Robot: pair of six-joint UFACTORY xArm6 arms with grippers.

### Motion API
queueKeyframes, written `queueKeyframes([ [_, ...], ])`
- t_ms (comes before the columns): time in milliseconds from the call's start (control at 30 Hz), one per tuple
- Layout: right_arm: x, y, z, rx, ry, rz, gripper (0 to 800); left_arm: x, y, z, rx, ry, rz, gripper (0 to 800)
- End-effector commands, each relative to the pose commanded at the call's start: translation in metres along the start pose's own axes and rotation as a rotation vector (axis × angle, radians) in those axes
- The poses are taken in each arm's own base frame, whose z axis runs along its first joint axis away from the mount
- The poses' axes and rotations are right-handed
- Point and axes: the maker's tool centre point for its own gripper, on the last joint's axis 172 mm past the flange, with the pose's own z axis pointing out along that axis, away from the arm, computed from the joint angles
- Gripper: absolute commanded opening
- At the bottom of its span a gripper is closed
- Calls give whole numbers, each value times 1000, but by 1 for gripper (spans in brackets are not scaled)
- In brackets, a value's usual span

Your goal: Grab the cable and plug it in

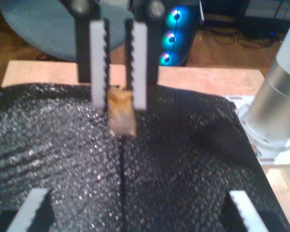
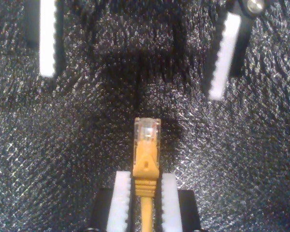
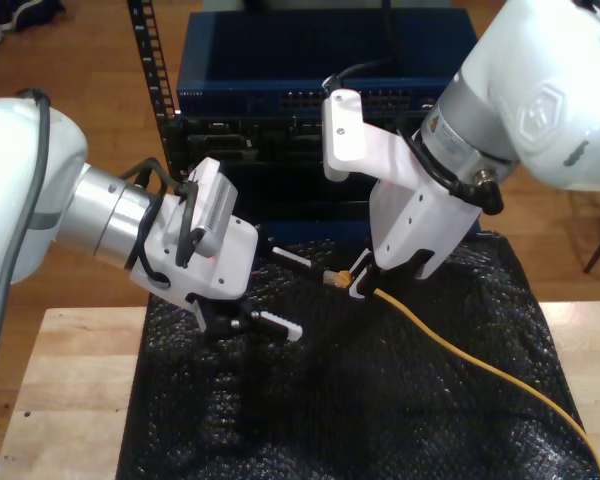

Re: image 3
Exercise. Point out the blue base box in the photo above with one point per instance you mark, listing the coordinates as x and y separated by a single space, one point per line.
310 232

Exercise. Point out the black bubble-wrap mat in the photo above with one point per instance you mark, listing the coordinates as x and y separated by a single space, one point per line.
330 400

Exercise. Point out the black rack server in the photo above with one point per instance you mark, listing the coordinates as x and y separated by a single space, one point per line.
260 140

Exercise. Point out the blue network switch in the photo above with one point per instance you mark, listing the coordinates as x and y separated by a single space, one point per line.
280 50

